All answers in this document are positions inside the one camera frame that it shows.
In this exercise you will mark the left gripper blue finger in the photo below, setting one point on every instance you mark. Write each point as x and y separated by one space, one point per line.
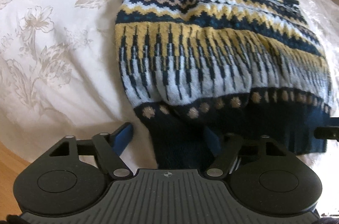
121 138

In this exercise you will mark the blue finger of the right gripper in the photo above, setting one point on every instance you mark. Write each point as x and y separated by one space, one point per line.
330 133

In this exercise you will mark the patterned knit sweater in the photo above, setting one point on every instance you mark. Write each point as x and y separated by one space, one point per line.
195 70

